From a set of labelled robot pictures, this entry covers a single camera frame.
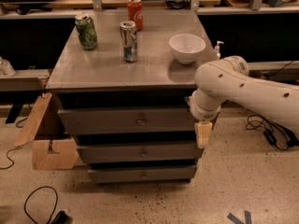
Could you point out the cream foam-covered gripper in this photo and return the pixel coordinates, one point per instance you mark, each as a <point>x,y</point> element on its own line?
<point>200,113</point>

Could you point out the grey top drawer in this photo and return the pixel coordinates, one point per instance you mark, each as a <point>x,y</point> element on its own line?
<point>127,120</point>

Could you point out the grey drawer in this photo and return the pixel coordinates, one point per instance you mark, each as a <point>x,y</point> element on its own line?
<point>127,120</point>
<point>159,173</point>
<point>139,152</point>

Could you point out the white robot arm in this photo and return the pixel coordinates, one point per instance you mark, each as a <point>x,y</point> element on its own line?
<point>228,79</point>

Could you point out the grey bottom drawer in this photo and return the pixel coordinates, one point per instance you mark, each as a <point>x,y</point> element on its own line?
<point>159,173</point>

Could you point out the grey drawer cabinet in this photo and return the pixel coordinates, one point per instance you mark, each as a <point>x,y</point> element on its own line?
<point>101,78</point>

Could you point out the grey middle drawer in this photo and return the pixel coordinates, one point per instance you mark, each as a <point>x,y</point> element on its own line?
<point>139,152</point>

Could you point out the white pump bottle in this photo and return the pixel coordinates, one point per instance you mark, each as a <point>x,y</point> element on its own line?
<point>217,49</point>

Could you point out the white bowl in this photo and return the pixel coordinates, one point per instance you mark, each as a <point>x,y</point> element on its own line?
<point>186,48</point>

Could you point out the silver blue energy can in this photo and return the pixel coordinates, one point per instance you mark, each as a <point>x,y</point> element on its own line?
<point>129,40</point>

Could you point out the orange red soda can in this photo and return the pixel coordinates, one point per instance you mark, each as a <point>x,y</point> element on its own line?
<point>134,8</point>

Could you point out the notched wooden block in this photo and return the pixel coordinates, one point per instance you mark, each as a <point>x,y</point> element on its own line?
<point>54,154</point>

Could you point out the green soda can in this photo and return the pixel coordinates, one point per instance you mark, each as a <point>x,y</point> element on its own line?
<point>86,32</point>

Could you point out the wooden board leaning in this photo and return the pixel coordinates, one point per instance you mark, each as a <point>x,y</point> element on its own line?
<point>31,126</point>

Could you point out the clear plastic object left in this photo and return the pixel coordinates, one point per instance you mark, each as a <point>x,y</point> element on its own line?
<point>6,69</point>

